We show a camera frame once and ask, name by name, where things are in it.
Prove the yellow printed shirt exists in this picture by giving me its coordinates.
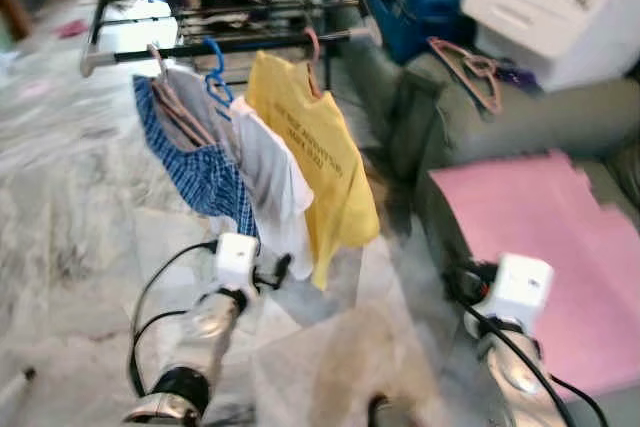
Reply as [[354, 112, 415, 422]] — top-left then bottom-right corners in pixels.
[[245, 50, 381, 291]]

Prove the pink plastic clothes hanger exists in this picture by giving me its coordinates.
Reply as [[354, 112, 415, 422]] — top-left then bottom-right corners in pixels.
[[303, 27, 326, 98], [148, 42, 216, 148]]

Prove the blue clothes hanger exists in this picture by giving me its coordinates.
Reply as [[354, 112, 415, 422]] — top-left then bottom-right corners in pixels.
[[203, 37, 236, 118]]

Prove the dusty pink clothes hanger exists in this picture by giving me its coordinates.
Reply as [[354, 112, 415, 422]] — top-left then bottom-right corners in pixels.
[[428, 37, 506, 116]]

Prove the white shirt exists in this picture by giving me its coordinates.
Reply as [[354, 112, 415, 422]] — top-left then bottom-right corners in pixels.
[[165, 67, 316, 281]]

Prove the pink mat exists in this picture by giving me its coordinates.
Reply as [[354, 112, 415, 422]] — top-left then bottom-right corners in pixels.
[[428, 150, 640, 398]]

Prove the blue plaid garment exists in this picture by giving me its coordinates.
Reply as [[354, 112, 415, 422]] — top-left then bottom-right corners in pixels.
[[132, 72, 261, 243]]

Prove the robot right leg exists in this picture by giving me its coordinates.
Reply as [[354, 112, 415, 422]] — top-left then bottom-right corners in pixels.
[[365, 395, 421, 427]]

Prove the dark green sofa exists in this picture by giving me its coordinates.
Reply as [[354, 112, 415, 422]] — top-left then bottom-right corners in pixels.
[[345, 37, 640, 427]]

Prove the black metal drying rack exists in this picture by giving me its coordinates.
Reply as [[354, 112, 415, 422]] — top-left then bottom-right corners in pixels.
[[80, 0, 381, 78]]

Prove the blue plastic container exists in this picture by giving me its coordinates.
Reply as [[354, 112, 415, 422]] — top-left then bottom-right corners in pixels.
[[365, 0, 481, 66]]

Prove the white printer box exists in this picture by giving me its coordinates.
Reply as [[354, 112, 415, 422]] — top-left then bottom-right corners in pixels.
[[460, 0, 640, 93]]

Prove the small pink cloth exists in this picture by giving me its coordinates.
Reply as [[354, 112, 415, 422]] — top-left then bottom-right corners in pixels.
[[55, 19, 91, 38]]

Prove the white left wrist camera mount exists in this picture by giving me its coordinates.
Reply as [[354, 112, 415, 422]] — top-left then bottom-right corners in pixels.
[[215, 232, 261, 293]]

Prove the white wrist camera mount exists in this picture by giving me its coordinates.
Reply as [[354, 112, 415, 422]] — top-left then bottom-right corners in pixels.
[[483, 252, 556, 328], [215, 232, 261, 293]]

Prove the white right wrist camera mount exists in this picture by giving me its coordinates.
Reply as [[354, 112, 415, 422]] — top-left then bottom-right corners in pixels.
[[483, 252, 556, 328]]

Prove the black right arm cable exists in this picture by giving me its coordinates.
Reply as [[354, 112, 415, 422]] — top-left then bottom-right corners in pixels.
[[445, 267, 611, 427]]

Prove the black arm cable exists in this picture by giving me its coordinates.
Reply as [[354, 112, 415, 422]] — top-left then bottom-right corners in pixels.
[[128, 240, 221, 398], [445, 267, 611, 427]]

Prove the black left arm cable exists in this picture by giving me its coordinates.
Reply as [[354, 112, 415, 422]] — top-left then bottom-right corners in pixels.
[[128, 240, 221, 398]]

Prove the brown wooden post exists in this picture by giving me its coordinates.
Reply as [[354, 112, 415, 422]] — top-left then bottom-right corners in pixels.
[[0, 0, 31, 43]]

